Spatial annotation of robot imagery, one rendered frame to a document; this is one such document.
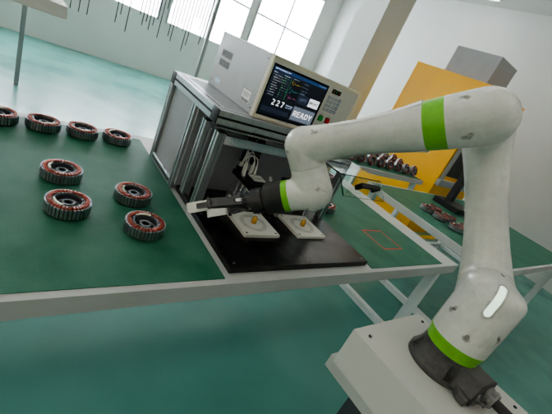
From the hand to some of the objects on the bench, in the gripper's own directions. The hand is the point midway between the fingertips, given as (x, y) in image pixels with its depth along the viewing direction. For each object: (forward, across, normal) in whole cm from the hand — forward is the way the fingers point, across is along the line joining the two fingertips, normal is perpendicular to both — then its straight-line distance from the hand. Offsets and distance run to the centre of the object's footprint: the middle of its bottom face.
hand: (200, 210), depth 107 cm
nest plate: (-23, -42, +6) cm, 48 cm away
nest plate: (-9, -22, +5) cm, 24 cm away
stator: (+40, +11, -15) cm, 44 cm away
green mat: (-40, -96, -4) cm, 103 cm away
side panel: (+27, -25, -23) cm, 43 cm away
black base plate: (-14, -33, +6) cm, 37 cm away
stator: (+14, +10, +5) cm, 18 cm away
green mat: (+36, +9, -14) cm, 40 cm away
